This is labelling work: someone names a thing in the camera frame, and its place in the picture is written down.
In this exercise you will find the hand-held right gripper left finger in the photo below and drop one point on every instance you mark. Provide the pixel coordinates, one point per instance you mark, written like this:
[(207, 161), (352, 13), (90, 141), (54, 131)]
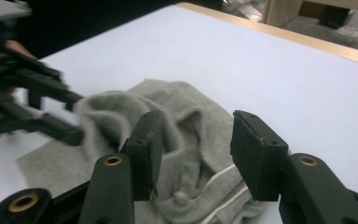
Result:
[(143, 149)]

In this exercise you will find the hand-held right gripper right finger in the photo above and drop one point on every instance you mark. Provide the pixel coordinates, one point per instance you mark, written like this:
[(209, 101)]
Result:
[(254, 155)]

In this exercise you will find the grey skirt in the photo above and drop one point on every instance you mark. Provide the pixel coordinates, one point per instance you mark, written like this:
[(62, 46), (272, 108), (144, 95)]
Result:
[(183, 124)]

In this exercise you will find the crumpled white plastic sheet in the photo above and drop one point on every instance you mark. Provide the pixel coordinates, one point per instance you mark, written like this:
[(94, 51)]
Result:
[(245, 9)]

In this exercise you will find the beige wooden desk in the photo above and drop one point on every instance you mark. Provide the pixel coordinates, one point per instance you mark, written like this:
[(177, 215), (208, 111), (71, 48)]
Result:
[(284, 11)]

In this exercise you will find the white plastic bag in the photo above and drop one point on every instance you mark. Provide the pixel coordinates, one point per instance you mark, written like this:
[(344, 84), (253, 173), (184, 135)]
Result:
[(349, 33)]

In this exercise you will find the small black box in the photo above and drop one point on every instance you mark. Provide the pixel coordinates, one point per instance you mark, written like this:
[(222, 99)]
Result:
[(335, 17)]

